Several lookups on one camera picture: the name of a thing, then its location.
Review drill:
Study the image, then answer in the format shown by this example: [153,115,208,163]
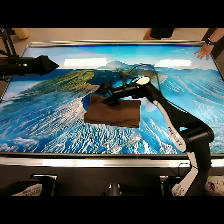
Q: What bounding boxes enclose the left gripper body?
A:
[35,54,54,77]

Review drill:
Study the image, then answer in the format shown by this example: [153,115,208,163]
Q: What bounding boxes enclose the brown garment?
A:
[83,94,142,130]

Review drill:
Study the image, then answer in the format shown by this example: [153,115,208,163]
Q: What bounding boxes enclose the person's forearm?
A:
[203,27,224,51]

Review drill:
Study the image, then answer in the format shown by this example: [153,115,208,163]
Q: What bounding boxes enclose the person's hand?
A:
[194,43,215,61]

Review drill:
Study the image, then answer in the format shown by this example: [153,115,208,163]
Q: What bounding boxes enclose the person's legs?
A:
[142,27,176,41]

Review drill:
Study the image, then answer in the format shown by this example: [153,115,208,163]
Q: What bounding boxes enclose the black cable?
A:
[121,62,162,101]

